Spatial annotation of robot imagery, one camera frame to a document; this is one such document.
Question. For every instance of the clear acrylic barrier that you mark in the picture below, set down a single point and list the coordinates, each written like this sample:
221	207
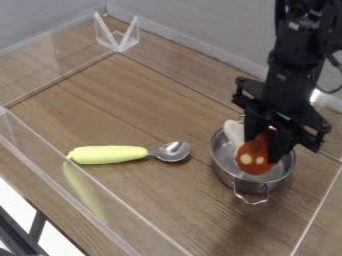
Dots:
106	82

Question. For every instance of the silver pot with handles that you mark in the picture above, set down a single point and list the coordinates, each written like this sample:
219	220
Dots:
251	188

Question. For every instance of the yellow-handled metal scoop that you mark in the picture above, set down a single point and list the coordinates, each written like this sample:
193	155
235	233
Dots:
93	155

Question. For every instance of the red toy mushroom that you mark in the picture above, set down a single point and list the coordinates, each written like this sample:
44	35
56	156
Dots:
252	153

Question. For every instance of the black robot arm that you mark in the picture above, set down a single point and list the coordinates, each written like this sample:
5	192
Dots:
308	38

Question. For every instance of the black table leg frame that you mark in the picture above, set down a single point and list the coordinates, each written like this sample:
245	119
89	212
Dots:
22	242

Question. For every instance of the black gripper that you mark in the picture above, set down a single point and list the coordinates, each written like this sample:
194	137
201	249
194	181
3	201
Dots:
275	107

